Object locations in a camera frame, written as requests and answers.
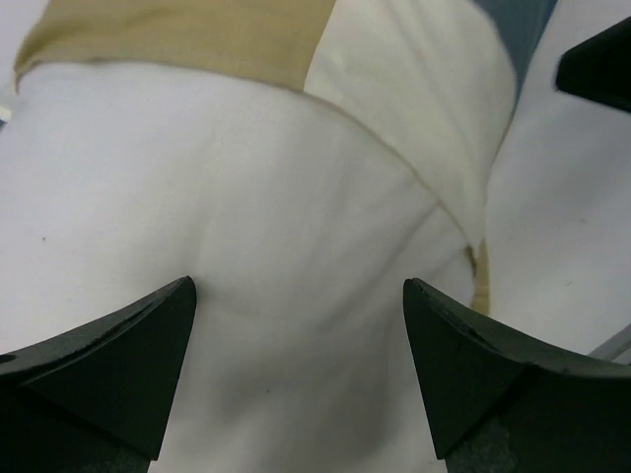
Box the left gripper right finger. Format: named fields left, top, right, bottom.
left=403, top=279, right=630, bottom=473

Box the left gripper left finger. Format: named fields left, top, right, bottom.
left=1, top=277, right=196, bottom=473

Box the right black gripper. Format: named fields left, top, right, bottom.
left=555, top=17, right=631, bottom=113

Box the white pillow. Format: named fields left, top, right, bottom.
left=1, top=64, right=472, bottom=472

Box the aluminium front rail frame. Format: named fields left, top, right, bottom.
left=590, top=326, right=631, bottom=366

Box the blue beige white pillowcase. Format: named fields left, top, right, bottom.
left=10, top=1, right=555, bottom=313

